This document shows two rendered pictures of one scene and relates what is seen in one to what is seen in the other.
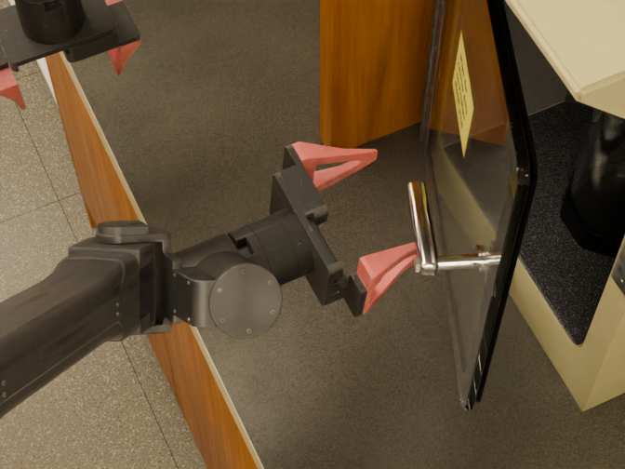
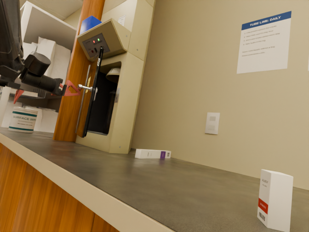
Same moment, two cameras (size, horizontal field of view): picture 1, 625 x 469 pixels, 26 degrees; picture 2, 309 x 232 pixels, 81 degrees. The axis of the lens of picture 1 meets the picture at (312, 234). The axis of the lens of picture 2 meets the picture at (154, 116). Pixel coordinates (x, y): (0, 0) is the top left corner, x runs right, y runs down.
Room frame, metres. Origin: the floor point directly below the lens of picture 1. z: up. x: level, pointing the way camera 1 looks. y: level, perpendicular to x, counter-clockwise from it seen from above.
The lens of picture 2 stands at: (-0.28, -0.10, 1.04)
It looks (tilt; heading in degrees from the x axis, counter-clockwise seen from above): 7 degrees up; 337
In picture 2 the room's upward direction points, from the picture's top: 9 degrees clockwise
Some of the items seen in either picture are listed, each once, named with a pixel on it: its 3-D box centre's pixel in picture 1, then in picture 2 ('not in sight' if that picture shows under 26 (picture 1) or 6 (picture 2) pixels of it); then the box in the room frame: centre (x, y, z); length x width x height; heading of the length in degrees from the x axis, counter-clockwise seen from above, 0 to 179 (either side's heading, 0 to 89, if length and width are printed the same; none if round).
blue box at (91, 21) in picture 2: not in sight; (93, 31); (0.74, -0.10, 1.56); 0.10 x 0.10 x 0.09; 25
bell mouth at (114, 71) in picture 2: not in sight; (123, 75); (0.69, -0.29, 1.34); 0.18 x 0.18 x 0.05
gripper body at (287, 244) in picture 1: (277, 248); (48, 84); (0.56, 0.03, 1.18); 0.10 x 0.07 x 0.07; 27
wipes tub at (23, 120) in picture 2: not in sight; (23, 119); (1.12, 0.20, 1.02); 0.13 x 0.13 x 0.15
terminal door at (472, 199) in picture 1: (465, 156); (87, 94); (0.65, -0.13, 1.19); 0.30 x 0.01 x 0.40; 4
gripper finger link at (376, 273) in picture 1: (374, 251); (68, 89); (0.57, -0.05, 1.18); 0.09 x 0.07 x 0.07; 117
